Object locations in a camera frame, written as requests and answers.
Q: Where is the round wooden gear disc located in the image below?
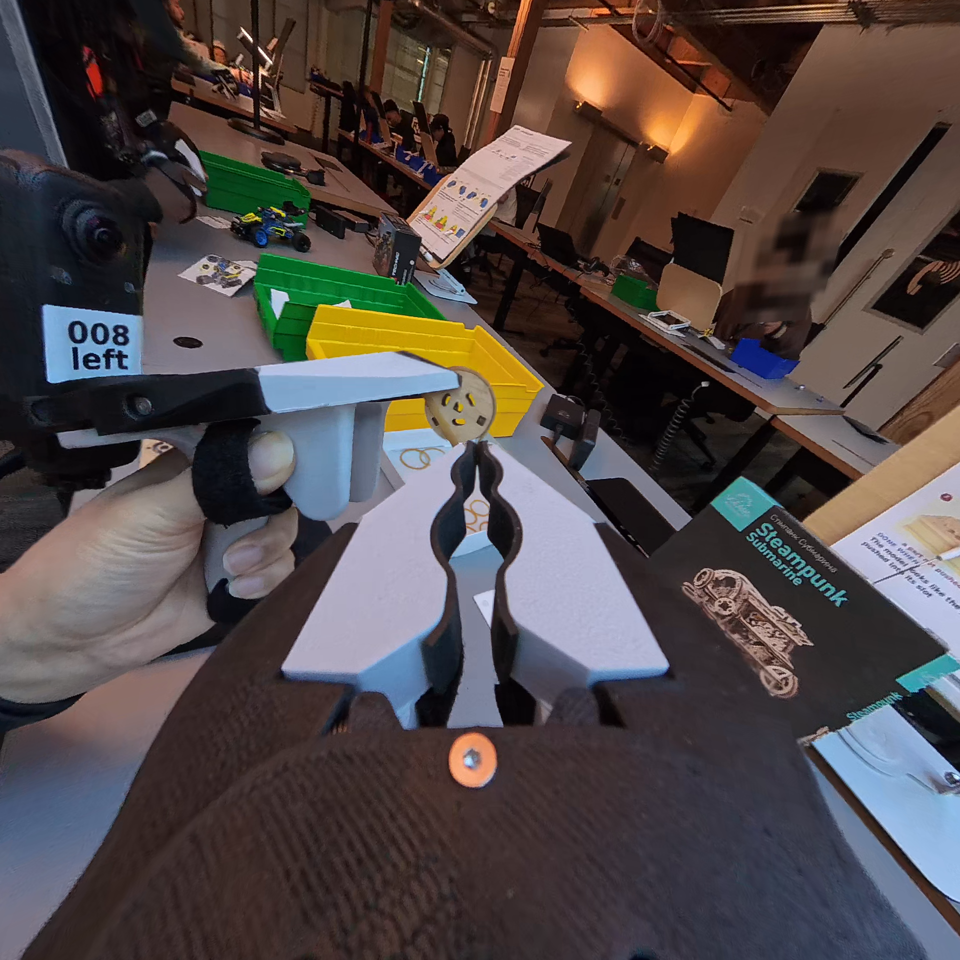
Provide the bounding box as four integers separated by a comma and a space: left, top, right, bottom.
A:
424, 366, 498, 446

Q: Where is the blue plastic bin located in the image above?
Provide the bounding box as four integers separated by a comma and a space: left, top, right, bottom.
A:
729, 336, 801, 381

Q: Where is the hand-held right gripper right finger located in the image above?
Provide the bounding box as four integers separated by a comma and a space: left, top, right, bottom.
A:
480, 441, 671, 727

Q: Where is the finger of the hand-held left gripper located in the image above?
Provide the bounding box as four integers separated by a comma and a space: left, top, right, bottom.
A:
257, 350, 462, 415

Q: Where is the black model kit box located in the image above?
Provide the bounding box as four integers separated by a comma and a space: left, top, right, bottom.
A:
648, 476, 960, 744

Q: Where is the toy car leaflet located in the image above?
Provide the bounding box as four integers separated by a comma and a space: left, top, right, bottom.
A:
177, 254, 258, 299

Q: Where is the pale wooden board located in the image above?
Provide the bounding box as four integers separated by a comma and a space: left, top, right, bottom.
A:
655, 261, 726, 333

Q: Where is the black power adapter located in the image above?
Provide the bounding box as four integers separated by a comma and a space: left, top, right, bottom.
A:
310, 201, 373, 241
539, 392, 603, 472

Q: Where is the black coiled cable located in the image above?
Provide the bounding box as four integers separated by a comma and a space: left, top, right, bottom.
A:
651, 381, 711, 472

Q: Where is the small green plastic bin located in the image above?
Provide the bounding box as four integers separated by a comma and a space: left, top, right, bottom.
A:
609, 273, 663, 313

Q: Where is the black flat pad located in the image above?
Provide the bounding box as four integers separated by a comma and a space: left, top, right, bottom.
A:
587, 475, 681, 558

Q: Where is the blue and black toy car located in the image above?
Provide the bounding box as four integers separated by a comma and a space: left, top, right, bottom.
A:
229, 204, 314, 255

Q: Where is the instruction poster with wooden board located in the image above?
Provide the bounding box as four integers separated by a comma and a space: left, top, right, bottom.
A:
802, 405, 960, 624
406, 125, 573, 270

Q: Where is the framed wall picture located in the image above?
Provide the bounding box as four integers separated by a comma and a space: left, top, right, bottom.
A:
868, 223, 960, 333

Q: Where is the yellow plastic bin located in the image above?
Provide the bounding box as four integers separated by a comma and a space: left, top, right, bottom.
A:
384, 390, 537, 439
305, 303, 546, 402

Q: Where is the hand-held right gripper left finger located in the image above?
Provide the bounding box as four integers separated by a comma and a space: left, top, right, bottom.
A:
281, 441, 482, 730

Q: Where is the black stand pole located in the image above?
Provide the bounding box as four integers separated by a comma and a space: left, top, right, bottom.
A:
225, 0, 303, 141

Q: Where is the black upright panel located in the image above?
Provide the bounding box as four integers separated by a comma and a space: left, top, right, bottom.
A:
669, 212, 736, 286

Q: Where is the small black toy box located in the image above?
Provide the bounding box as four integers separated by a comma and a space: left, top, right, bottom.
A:
372, 212, 424, 288

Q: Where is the person's left hand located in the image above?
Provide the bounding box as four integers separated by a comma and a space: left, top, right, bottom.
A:
0, 430, 301, 708

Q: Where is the grey desk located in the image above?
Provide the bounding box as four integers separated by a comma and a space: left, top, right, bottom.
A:
0, 101, 695, 960
491, 219, 903, 483

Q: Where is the black round device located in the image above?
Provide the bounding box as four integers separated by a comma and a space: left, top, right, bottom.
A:
259, 149, 329, 190

